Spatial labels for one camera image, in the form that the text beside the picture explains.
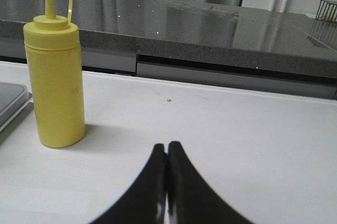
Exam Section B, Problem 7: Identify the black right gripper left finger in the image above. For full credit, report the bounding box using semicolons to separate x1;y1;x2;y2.
92;144;166;223

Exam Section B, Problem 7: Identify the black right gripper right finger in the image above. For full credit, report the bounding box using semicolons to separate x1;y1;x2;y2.
166;141;251;223

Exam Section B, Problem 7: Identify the yellow squeeze bottle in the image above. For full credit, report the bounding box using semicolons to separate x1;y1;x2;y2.
23;0;85;148

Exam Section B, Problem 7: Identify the silver digital kitchen scale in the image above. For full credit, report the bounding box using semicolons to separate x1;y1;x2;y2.
1;82;34;144

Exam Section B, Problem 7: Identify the metal wire rack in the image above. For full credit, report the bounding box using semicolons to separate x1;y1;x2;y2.
315;0;337;23

